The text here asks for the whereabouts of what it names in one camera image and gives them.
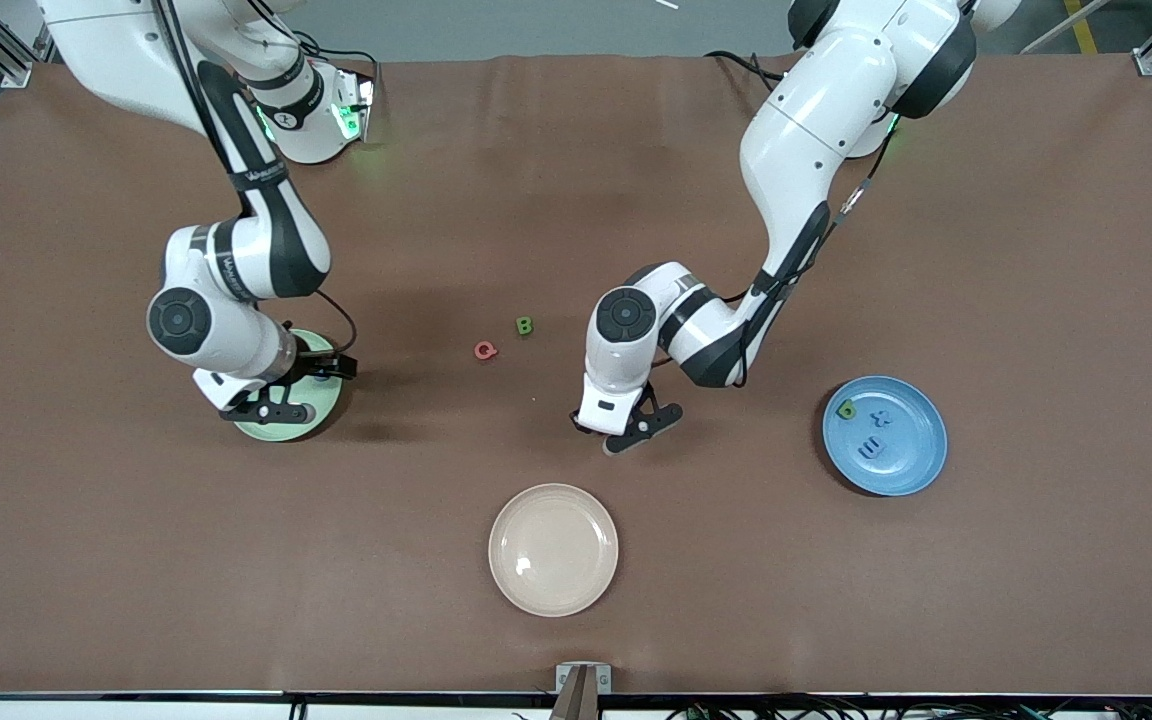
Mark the red letter Q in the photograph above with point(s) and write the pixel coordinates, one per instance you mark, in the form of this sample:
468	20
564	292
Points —
485	350

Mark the blue letter m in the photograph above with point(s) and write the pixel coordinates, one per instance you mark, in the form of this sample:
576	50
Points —
871	449

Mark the blue letter x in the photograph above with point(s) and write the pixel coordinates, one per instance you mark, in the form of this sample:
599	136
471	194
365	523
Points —
879	418

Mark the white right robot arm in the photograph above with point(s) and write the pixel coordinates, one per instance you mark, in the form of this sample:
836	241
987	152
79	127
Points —
236	350

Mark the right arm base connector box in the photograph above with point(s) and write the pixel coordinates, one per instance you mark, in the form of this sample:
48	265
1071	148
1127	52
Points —
354	105

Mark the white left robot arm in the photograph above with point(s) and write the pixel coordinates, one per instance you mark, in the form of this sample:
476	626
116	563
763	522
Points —
806	130

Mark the green plate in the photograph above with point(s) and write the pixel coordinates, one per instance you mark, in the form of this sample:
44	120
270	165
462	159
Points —
286	432

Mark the beige plate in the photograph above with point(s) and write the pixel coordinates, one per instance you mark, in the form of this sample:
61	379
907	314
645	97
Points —
553	550

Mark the brown table cloth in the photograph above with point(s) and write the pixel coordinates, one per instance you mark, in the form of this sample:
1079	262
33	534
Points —
576	620

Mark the blue plate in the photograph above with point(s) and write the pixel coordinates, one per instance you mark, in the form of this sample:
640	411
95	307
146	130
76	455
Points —
911	450

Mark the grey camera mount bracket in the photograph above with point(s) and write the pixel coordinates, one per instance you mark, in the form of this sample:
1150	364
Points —
583	690

